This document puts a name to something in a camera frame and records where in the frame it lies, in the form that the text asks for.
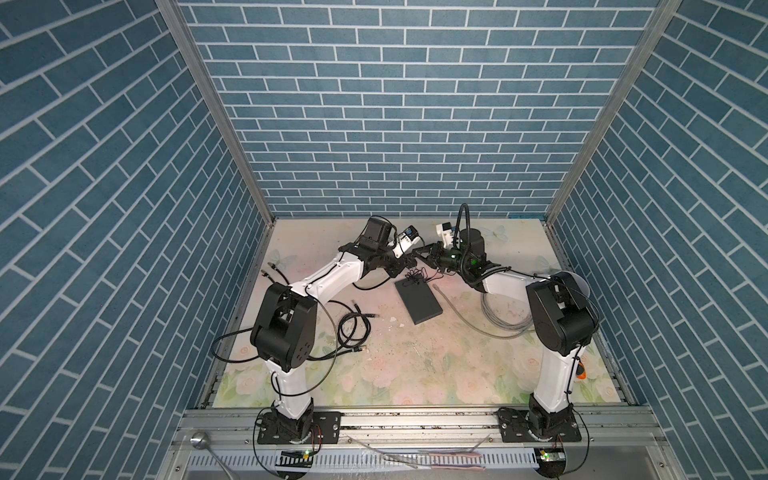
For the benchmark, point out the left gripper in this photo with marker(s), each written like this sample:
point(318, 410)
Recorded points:
point(398, 265)

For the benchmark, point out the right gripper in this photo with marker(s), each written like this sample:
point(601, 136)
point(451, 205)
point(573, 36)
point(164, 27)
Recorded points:
point(438, 251)

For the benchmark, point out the black power adapter with cord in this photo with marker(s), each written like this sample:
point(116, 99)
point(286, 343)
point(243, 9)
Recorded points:
point(417, 275)

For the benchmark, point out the black network switch box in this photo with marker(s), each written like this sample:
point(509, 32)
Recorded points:
point(419, 300)

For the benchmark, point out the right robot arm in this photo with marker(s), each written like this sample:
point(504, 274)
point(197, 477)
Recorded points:
point(560, 312)

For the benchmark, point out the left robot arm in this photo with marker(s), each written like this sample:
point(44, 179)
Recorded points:
point(285, 327)

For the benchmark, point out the lavender ceramic mug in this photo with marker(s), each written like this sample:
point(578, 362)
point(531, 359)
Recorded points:
point(581, 283)

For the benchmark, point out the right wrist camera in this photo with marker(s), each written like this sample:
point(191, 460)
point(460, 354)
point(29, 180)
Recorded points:
point(446, 234)

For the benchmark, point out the orange handled screwdriver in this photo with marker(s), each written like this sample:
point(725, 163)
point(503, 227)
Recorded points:
point(581, 371)

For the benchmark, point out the aluminium mounting rail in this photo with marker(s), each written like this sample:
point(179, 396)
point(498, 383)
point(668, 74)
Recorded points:
point(603, 442)

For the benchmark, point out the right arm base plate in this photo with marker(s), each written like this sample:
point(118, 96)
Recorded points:
point(518, 426)

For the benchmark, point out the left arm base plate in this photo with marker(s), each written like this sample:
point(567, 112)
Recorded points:
point(277, 429)

